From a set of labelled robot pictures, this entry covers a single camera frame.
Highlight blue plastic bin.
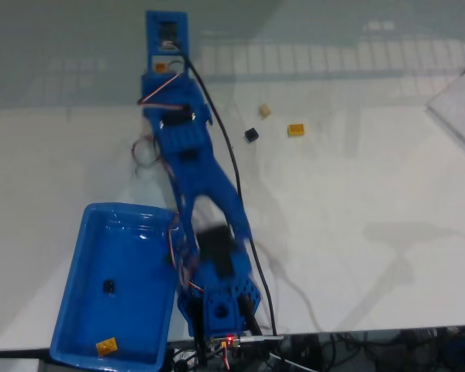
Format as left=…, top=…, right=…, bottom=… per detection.
left=49, top=202, right=187, bottom=372

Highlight black clamp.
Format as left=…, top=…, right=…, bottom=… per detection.
left=238, top=294, right=264, bottom=336
left=191, top=298, right=209, bottom=367

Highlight controller board with red light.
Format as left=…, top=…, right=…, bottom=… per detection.
left=210, top=334, right=244, bottom=350

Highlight white flat panel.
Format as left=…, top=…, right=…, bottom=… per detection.
left=425, top=60, right=465, bottom=164

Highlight red white gripper servo wire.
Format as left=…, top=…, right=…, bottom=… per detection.
left=136, top=71, right=197, bottom=117

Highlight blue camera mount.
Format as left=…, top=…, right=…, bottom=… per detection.
left=144, top=10, right=190, bottom=77

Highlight red black arm servo wire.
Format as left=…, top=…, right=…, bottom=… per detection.
left=130, top=133, right=202, bottom=295

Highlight black camera cable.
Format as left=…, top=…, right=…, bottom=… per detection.
left=181, top=53, right=279, bottom=336

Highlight thin white cable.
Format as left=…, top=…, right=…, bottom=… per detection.
left=278, top=267, right=323, bottom=334

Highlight tangled black cables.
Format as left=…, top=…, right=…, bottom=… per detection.
left=282, top=327, right=465, bottom=372

